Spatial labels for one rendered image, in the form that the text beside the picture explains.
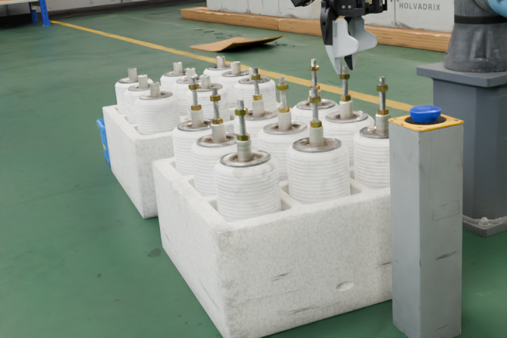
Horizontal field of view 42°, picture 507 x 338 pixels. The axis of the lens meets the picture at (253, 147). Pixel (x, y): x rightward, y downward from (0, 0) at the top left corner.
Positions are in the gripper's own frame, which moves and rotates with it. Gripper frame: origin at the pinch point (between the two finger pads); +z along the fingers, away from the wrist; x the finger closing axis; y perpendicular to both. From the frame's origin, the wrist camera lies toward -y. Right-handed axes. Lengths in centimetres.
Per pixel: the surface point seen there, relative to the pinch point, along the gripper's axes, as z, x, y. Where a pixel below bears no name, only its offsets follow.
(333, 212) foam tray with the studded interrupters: 17.5, -21.0, 11.8
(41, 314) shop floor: 35, -47, -29
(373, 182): 16.3, -10.1, 12.0
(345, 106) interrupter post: 7.2, -1.0, 1.1
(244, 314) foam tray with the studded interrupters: 29.9, -34.2, 5.0
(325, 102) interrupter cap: 9.3, 7.2, -8.9
